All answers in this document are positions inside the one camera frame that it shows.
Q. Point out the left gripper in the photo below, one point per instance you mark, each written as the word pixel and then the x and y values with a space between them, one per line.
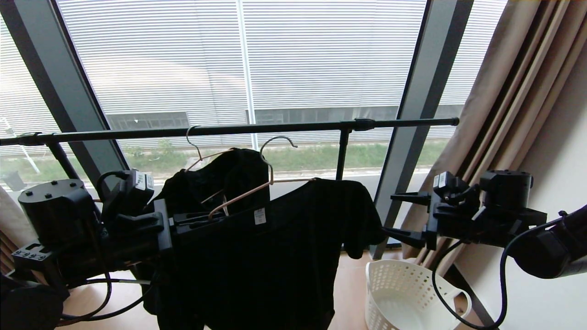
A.
pixel 146 231

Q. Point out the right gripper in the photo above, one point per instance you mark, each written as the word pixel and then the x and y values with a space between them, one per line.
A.
pixel 451 224

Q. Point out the pink clothes hanger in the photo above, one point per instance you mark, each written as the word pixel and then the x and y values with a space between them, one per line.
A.
pixel 270 172
pixel 195 146

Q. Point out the black garment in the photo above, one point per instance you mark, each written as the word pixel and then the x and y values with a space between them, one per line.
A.
pixel 275 266

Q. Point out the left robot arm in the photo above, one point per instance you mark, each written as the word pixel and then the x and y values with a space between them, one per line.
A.
pixel 55 215

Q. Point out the white laundry basket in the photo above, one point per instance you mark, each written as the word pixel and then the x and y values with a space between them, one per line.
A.
pixel 403 307

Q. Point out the black clothes rack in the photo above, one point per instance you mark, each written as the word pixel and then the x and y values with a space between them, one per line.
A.
pixel 275 127

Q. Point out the brown curtain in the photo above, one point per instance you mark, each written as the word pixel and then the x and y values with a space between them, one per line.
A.
pixel 9 220
pixel 518 68

